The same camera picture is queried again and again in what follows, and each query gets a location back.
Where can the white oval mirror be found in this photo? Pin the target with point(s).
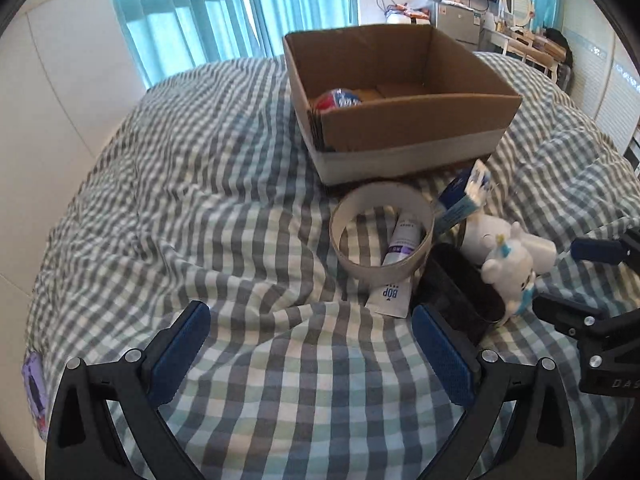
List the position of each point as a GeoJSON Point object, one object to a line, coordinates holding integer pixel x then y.
{"type": "Point", "coordinates": [517, 2]}

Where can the teal curtain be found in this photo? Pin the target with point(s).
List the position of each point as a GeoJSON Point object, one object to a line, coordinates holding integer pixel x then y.
{"type": "Point", "coordinates": [225, 10]}

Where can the grey checked blanket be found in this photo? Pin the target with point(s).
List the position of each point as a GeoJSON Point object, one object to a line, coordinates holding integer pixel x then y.
{"type": "Point", "coordinates": [200, 210]}

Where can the brown cardboard box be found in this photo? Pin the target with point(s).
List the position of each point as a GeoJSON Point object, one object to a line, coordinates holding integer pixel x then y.
{"type": "Point", "coordinates": [415, 130]}

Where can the white squeeze tube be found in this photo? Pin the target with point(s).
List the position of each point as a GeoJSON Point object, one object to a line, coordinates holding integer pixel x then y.
{"type": "Point", "coordinates": [402, 240]}

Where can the blue and white carton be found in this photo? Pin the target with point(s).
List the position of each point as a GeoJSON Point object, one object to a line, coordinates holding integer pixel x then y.
{"type": "Point", "coordinates": [462, 195]}

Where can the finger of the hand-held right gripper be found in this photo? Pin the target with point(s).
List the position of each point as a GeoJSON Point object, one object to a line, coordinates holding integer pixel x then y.
{"type": "Point", "coordinates": [565, 317]}
{"type": "Point", "coordinates": [597, 251]}

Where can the white dressing table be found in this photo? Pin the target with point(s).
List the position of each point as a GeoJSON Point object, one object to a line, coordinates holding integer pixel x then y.
{"type": "Point", "coordinates": [525, 47]}

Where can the grey mini fridge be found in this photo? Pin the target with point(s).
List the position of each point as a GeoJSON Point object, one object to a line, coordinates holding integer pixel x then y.
{"type": "Point", "coordinates": [457, 22]}

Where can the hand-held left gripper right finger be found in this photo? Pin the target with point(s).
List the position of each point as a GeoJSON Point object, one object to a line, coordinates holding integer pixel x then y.
{"type": "Point", "coordinates": [445, 355]}

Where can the white plush toy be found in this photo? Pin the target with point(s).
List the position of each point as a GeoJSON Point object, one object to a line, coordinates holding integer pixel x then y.
{"type": "Point", "coordinates": [505, 260]}

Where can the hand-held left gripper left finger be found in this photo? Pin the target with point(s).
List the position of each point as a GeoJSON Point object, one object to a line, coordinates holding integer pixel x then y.
{"type": "Point", "coordinates": [182, 355]}

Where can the purple fabric tag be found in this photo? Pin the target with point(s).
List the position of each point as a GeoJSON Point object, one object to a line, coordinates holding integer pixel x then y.
{"type": "Point", "coordinates": [35, 395]}

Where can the red and blue ball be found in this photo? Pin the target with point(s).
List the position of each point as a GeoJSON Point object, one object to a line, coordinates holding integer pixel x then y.
{"type": "Point", "coordinates": [336, 100]}

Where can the white wardrobe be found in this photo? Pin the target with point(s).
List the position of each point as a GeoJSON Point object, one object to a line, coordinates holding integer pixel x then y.
{"type": "Point", "coordinates": [607, 95]}

